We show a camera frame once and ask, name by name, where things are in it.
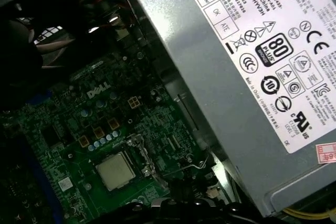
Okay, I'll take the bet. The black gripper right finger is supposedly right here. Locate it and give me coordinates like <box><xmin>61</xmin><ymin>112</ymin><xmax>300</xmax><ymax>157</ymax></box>
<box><xmin>186</xmin><ymin>178</ymin><xmax>247</xmax><ymax>224</ymax></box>

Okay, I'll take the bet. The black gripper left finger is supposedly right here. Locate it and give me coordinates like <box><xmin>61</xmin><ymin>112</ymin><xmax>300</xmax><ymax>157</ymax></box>
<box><xmin>125</xmin><ymin>178</ymin><xmax>187</xmax><ymax>224</ymax></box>

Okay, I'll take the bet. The silver CPU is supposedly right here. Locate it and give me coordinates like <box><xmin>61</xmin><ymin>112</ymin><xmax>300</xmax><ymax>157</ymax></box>
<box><xmin>94</xmin><ymin>152</ymin><xmax>137</xmax><ymax>192</ymax></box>

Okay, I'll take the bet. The CPU socket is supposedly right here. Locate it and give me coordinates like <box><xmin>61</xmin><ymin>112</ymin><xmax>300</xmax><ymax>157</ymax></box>
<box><xmin>89</xmin><ymin>145</ymin><xmax>148</xmax><ymax>198</ymax></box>

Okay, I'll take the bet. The metal locking lever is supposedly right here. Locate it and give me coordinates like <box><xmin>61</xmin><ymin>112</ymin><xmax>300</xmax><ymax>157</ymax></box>
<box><xmin>183</xmin><ymin>145</ymin><xmax>211</xmax><ymax>170</ymax></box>

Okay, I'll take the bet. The metal socket cover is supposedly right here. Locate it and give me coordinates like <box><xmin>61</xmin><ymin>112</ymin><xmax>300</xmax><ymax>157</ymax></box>
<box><xmin>126</xmin><ymin>133</ymin><xmax>169</xmax><ymax>187</ymax></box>

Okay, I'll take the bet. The grey power supply unit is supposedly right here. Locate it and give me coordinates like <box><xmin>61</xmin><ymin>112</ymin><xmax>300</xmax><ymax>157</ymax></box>
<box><xmin>119</xmin><ymin>0</ymin><xmax>336</xmax><ymax>219</ymax></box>

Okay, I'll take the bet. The green motherboard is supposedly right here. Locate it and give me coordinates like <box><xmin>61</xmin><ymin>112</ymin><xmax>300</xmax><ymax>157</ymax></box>
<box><xmin>0</xmin><ymin>50</ymin><xmax>237</xmax><ymax>224</ymax></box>

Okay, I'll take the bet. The blue expansion slot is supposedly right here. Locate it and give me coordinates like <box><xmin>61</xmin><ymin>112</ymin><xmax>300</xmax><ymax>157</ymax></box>
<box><xmin>15</xmin><ymin>126</ymin><xmax>69</xmax><ymax>224</ymax></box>

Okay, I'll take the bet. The black case fan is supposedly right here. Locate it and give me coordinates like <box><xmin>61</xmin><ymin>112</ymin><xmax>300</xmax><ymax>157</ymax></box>
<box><xmin>0</xmin><ymin>0</ymin><xmax>79</xmax><ymax>88</ymax></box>

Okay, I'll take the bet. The yellow wire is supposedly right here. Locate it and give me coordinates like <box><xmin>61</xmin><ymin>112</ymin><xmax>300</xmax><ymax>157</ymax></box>
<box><xmin>285</xmin><ymin>206</ymin><xmax>332</xmax><ymax>221</ymax></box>

